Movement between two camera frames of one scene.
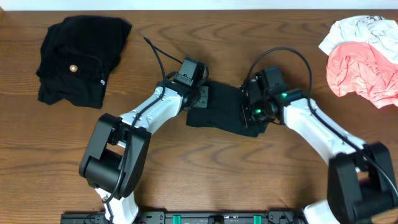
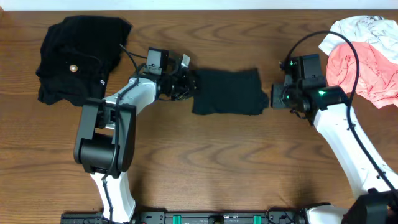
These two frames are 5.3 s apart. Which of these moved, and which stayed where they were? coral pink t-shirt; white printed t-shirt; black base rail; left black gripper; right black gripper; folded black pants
Moved: left black gripper; right black gripper
Stayed: black base rail; coral pink t-shirt; white printed t-shirt; folded black pants
